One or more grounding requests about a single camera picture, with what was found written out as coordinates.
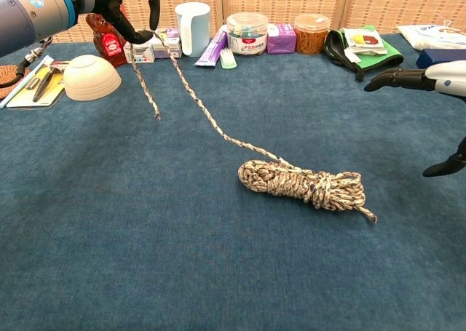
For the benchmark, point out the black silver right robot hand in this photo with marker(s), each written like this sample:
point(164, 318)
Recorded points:
point(448, 80)

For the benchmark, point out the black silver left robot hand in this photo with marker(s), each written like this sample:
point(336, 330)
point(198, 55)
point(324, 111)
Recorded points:
point(123, 22)

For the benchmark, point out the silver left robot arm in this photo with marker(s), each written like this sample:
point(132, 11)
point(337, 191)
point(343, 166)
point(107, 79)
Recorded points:
point(29, 14)

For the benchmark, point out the navy blue box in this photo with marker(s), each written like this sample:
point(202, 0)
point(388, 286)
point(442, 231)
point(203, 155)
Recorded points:
point(437, 56)

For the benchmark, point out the honey bear bottle yellow cap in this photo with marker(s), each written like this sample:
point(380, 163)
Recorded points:
point(109, 43)

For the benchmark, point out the white printed food bag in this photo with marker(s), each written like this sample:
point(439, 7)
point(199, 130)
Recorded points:
point(429, 36)

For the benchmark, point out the white and purple small box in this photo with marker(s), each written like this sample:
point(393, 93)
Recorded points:
point(172, 49)

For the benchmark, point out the green pouch black trim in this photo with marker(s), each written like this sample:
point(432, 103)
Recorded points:
point(386, 60)

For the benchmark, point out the cream upturned bowl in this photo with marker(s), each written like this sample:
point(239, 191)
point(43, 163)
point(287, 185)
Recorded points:
point(91, 78)

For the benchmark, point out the white snack packet red yellow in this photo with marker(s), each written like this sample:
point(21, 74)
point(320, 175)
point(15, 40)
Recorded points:
point(366, 40)

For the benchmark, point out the purple toothpaste tube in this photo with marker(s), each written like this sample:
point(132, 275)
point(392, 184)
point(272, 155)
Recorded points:
point(213, 47)

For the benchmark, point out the razor in yellow blister pack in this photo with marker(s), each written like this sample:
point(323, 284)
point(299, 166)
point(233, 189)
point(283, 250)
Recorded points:
point(47, 91)

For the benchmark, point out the small green white pack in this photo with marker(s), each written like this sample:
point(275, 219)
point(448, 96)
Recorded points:
point(227, 60)

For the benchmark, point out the light blue packaged toothbrush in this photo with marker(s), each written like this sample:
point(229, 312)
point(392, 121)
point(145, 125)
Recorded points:
point(22, 85)

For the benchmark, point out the clear jar of binder clips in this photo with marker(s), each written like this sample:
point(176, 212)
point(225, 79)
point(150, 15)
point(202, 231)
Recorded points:
point(247, 36)

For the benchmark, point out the round woven rattan coaster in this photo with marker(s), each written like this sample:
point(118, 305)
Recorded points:
point(9, 85)

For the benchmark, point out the clear jar of rubber bands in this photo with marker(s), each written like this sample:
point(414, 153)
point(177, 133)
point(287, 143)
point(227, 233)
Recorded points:
point(312, 36)

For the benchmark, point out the bamboo folding screen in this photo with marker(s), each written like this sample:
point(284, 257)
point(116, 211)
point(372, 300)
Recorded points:
point(273, 0)

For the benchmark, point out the purple tissue box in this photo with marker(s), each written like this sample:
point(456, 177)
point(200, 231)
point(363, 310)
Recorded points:
point(282, 38)

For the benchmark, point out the blue carpet table cover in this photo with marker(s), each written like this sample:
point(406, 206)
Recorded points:
point(182, 254)

